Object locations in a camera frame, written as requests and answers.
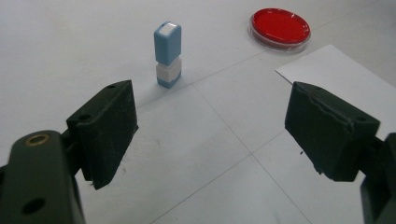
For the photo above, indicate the blue and white stamp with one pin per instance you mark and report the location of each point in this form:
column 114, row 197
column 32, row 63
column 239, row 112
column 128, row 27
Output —
column 167, row 45

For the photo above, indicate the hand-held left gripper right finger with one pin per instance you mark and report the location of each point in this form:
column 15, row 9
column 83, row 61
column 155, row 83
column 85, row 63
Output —
column 327, row 137

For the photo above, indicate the round red ink pad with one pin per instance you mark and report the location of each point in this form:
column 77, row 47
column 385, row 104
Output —
column 280, row 26

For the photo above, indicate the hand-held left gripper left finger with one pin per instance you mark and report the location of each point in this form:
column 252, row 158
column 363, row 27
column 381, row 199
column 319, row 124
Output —
column 104, row 133

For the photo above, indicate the white paper sheet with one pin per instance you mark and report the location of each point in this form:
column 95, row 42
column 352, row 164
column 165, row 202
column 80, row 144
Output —
column 348, row 81

